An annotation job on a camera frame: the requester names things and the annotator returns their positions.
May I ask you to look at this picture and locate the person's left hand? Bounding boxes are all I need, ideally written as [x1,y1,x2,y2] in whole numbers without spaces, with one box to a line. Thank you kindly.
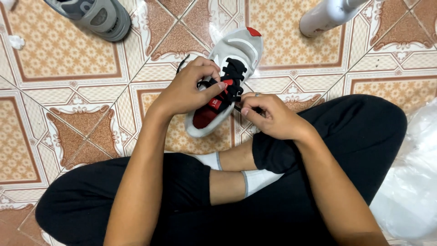
[150,56,227,120]

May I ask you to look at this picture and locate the person's right hand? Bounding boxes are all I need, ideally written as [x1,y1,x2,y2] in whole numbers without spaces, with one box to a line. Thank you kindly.
[239,92,317,141]

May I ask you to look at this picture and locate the black shoelace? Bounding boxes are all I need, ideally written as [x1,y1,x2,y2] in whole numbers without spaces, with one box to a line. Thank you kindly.
[175,54,264,115]

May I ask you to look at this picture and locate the light grey sneaker red lining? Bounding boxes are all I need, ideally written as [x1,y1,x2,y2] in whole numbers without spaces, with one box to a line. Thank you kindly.
[184,27,264,138]

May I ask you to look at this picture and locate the white sock grey band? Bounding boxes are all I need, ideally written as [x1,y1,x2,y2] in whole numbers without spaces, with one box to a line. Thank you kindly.
[241,169,285,198]
[189,152,223,171]

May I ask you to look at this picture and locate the person's black trousers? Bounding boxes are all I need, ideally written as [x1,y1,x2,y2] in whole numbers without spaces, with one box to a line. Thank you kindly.
[35,94,408,246]

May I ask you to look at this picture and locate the dark grey sneaker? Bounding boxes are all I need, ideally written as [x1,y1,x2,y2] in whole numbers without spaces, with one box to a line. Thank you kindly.
[43,0,132,42]

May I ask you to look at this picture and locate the clear plastic bag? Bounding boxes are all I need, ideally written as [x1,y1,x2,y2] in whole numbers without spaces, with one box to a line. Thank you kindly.
[369,98,437,242]

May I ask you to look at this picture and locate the crumpled white paper scrap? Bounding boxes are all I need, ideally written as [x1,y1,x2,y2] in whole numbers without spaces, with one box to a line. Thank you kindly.
[8,35,26,51]

